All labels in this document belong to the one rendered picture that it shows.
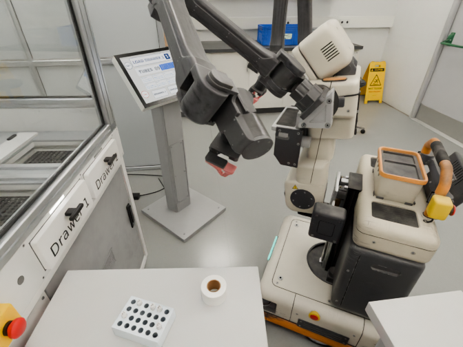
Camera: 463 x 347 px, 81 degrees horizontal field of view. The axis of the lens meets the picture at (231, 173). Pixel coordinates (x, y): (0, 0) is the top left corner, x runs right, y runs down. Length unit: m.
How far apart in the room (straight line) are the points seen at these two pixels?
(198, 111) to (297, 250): 1.25
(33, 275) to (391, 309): 0.94
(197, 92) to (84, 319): 0.66
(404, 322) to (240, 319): 0.42
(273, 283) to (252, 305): 0.64
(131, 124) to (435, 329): 2.40
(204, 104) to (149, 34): 1.99
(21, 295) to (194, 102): 0.66
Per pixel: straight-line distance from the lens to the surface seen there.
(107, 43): 2.47
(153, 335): 0.76
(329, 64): 0.97
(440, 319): 0.95
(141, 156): 2.77
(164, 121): 1.77
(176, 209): 2.15
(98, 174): 1.15
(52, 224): 0.92
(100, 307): 0.88
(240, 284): 0.84
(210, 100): 0.43
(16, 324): 0.77
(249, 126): 0.45
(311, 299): 1.43
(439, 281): 2.18
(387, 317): 0.89
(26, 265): 0.88
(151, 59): 1.71
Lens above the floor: 1.46
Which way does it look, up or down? 33 degrees down
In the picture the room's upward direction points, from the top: straight up
